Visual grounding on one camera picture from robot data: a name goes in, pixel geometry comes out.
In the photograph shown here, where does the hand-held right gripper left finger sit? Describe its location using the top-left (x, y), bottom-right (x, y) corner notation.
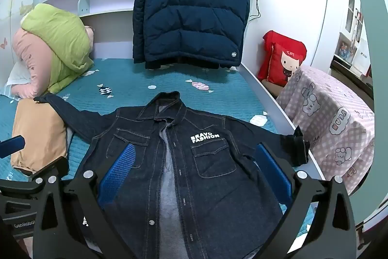
top-left (33, 143), bottom-right (137, 259)

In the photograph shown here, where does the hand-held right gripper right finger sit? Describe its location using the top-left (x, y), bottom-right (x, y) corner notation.
top-left (255, 142), bottom-right (358, 259)

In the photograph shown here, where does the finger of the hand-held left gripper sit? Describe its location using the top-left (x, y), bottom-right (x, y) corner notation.
top-left (29, 156), bottom-right (70, 187)
top-left (0, 136), bottom-right (26, 159)

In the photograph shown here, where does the dark denim jacket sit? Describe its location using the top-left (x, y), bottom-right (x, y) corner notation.
top-left (33, 91), bottom-right (310, 259)

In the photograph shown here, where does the tan folded cloth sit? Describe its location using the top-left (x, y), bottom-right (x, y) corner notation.
top-left (10, 100), bottom-right (69, 176)

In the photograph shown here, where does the grey folded cloth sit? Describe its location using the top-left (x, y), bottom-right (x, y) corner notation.
top-left (65, 125), bottom-right (75, 158)

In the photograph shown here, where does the white pillow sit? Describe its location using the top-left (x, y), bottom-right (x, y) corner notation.
top-left (6, 65), bottom-right (31, 102)

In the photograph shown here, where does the pink checked cloth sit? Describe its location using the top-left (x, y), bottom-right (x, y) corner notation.
top-left (276, 65), bottom-right (376, 196)

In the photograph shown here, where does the brown chair seat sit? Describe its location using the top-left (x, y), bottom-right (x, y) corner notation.
top-left (261, 78), bottom-right (287, 98)

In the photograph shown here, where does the pink quilt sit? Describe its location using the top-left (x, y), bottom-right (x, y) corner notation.
top-left (10, 26), bottom-right (95, 100)

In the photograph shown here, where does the teal quilted bedspread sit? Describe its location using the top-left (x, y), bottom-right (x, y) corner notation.
top-left (0, 57), bottom-right (316, 247)

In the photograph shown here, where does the red cat cushion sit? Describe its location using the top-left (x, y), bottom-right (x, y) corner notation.
top-left (258, 30), bottom-right (307, 87)

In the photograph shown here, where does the green quilt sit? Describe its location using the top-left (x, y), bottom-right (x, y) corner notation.
top-left (21, 3), bottom-right (95, 94)

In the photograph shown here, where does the white paper bag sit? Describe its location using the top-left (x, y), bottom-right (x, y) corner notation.
top-left (353, 37), bottom-right (372, 78)

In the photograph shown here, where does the white glass-door cabinet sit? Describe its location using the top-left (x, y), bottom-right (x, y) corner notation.
top-left (328, 0), bottom-right (364, 73)

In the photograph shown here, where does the navy and yellow puffer jacket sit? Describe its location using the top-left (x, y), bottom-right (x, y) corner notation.
top-left (132, 0), bottom-right (251, 69)

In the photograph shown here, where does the white bed frame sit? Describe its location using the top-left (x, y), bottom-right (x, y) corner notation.
top-left (238, 63), bottom-right (385, 244)

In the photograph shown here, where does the black cable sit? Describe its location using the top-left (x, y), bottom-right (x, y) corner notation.
top-left (250, 0), bottom-right (262, 20)

